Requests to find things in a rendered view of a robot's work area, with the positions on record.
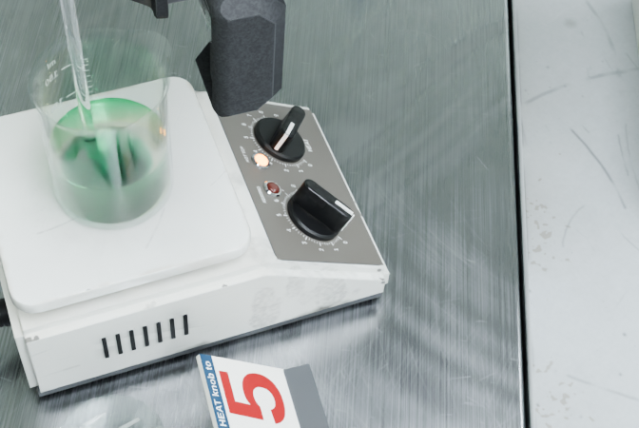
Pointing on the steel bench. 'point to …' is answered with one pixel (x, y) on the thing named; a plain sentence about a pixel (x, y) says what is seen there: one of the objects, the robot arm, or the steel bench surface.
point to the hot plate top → (78, 269)
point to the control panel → (321, 170)
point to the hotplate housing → (184, 303)
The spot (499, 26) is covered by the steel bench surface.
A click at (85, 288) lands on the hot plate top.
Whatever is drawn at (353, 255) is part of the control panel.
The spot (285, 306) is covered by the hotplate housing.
